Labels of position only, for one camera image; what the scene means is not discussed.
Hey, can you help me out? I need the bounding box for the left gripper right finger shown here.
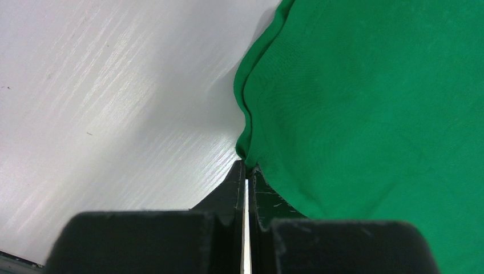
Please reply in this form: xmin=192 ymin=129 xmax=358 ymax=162
xmin=248 ymin=167 xmax=439 ymax=273

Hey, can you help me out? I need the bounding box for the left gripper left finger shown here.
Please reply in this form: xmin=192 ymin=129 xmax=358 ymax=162
xmin=44 ymin=160 xmax=245 ymax=273

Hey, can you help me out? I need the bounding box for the green t-shirt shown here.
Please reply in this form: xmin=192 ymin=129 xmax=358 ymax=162
xmin=233 ymin=1 xmax=483 ymax=273

